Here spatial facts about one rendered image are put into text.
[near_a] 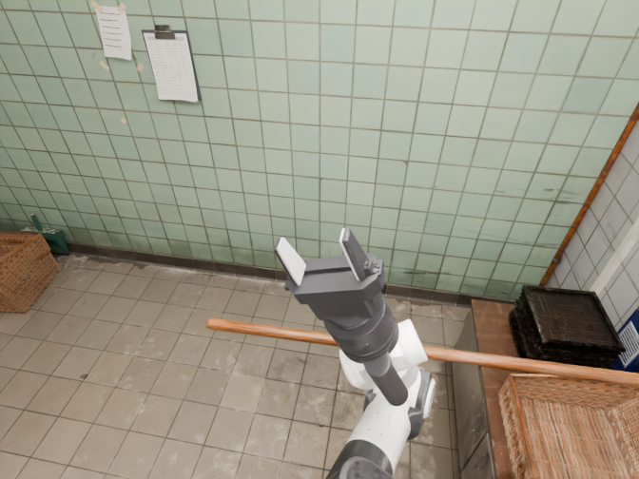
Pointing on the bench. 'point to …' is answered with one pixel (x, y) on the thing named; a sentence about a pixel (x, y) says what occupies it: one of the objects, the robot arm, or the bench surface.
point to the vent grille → (629, 344)
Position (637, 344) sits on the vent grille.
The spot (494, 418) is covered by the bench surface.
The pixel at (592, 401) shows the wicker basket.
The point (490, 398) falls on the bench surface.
